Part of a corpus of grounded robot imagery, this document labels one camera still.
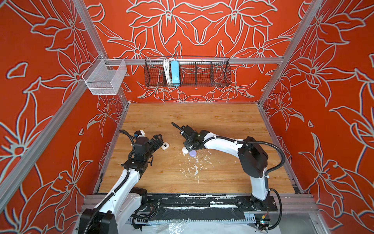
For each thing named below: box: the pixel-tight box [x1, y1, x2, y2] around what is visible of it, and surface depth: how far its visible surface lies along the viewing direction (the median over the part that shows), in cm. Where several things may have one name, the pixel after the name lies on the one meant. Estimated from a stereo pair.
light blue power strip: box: [170, 60, 181, 87], surface depth 92 cm
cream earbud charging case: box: [160, 141, 170, 151], surface depth 94 cm
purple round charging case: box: [188, 149, 198, 158], surface depth 92 cm
